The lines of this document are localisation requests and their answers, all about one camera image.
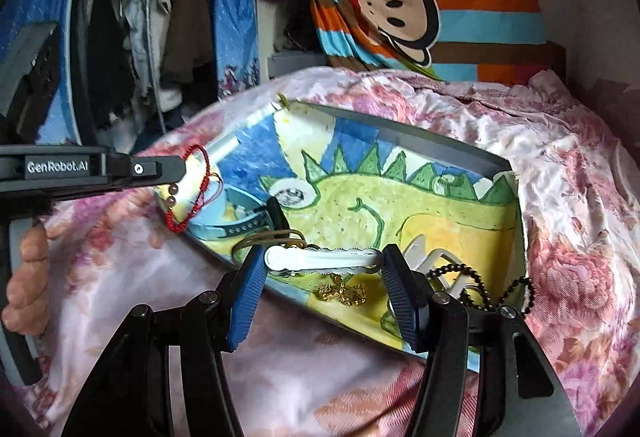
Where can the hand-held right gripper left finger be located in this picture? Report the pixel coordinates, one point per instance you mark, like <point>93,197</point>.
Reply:
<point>247,302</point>

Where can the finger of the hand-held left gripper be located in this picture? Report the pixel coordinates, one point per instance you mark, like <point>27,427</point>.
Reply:
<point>145,169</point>

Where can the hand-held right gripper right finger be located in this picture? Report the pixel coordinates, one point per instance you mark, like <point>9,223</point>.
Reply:
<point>400,302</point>

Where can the white hair claw clip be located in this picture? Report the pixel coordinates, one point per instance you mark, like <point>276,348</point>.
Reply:
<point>417,249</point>

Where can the white serrated hair clip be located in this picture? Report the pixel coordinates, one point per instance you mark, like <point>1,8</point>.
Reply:
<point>320,259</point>

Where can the tray with dinosaur drawing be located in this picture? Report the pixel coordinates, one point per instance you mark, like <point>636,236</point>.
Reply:
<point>350,197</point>

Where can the person's left hand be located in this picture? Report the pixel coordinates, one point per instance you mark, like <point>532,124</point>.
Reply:
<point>30,277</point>

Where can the hanging clothes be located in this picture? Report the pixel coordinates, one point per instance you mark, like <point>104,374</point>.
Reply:
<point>185,32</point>

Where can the blue fabric wardrobe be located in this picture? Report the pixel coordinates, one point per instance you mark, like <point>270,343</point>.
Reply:
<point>230,17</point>

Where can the pink floral blanket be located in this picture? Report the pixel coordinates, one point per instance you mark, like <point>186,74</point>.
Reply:
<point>575,177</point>

